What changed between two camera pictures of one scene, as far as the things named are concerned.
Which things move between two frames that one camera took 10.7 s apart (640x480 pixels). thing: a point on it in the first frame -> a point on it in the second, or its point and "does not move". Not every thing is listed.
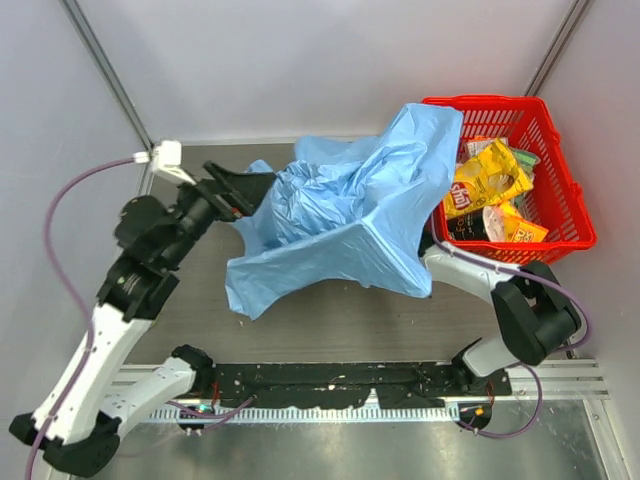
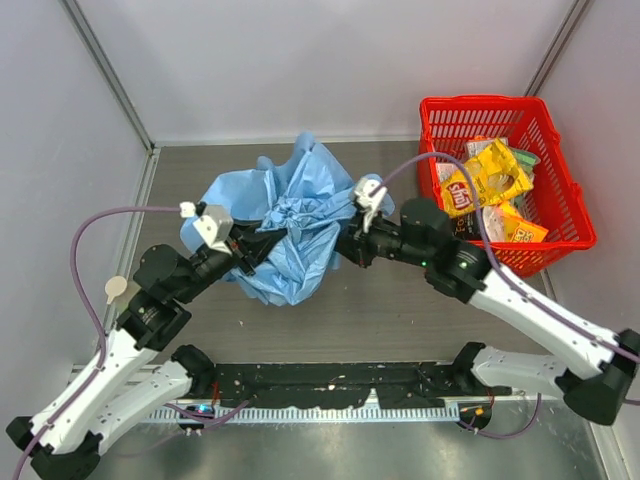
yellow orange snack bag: [505, 223] does not move
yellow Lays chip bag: [484, 181] does not move
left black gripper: [220, 197] -> [241, 248]
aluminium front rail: [284, 414] does not move
